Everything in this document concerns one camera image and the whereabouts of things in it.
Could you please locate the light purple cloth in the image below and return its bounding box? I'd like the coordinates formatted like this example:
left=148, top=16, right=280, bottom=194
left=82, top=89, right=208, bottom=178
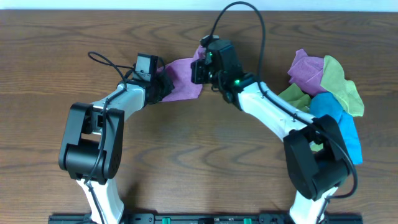
left=162, top=46, right=205, bottom=102

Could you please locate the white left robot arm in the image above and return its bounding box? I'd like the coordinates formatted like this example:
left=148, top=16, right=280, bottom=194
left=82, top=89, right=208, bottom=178
left=49, top=54, right=174, bottom=223

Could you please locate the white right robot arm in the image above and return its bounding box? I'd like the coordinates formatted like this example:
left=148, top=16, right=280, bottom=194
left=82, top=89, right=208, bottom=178
left=191, top=35, right=353, bottom=223

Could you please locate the dark purple cloth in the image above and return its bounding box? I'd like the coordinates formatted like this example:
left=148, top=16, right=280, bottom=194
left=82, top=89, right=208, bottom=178
left=287, top=49, right=327, bottom=96

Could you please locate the blue cloth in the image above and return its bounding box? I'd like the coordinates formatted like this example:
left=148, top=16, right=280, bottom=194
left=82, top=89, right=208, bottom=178
left=310, top=93, right=363, bottom=165

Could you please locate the green cloth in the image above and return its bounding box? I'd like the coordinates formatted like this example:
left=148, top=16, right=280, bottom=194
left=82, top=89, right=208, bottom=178
left=277, top=55, right=365, bottom=152

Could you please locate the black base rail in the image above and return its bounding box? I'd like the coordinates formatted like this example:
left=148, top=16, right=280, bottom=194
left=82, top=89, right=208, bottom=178
left=48, top=213, right=363, bottom=224

